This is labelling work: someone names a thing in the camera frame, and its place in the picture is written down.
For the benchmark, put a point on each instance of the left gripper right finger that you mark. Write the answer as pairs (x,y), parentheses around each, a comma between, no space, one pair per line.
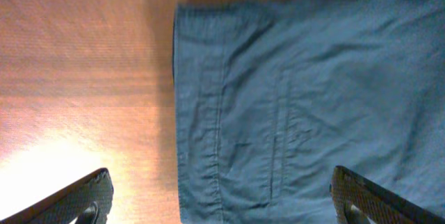
(357,199)

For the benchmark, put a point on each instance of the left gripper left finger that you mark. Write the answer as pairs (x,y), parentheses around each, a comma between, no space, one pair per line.
(87,200)

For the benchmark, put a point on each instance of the navy blue shorts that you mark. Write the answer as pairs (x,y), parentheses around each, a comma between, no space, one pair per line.
(270,96)

